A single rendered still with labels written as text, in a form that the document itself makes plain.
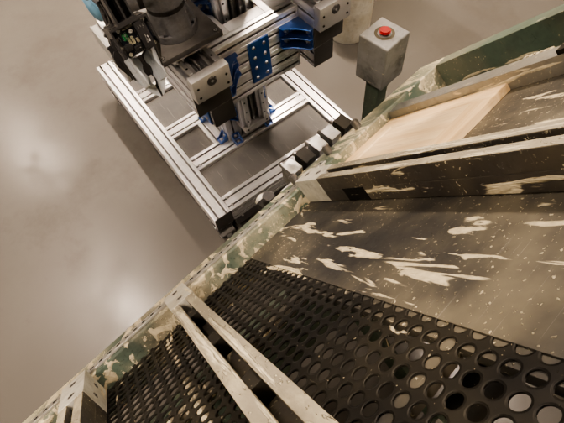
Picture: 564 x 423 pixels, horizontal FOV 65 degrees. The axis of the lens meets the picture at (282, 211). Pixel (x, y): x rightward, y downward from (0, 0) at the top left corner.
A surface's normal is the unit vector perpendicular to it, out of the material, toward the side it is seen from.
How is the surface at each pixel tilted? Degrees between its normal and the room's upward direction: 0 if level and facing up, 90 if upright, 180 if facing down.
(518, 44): 90
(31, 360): 0
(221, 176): 0
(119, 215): 0
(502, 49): 90
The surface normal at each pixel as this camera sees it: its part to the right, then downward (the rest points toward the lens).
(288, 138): -0.07, -0.48
